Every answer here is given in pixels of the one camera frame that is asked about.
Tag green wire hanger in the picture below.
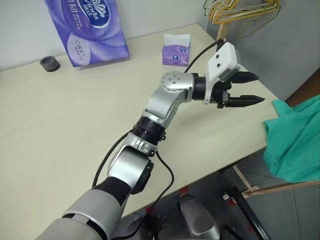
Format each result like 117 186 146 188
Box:
238 6 279 39

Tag rack of wire hangers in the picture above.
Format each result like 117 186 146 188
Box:
208 0 281 26

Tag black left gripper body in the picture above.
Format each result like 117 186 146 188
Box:
210 79 235 109

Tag green shorts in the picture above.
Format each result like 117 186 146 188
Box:
262 94 320 183

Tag white wire hanger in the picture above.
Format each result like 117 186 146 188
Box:
203 0 276 20

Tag wooden table leg frame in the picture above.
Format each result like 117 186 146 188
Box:
232 164 320 200

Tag dark grey rounded shape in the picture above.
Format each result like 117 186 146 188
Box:
126 215 152 240
178 193 221 240

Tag small purple tissue box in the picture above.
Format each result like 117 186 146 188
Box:
161 33 192 67

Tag black metal stand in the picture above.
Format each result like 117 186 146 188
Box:
223 185 272 240

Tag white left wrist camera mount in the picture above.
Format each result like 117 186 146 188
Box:
203 41 242 105

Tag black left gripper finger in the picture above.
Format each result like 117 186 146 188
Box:
226 94 266 109
233 71 260 85

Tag large purple tissue pack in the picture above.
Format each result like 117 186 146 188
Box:
43 0 131 68

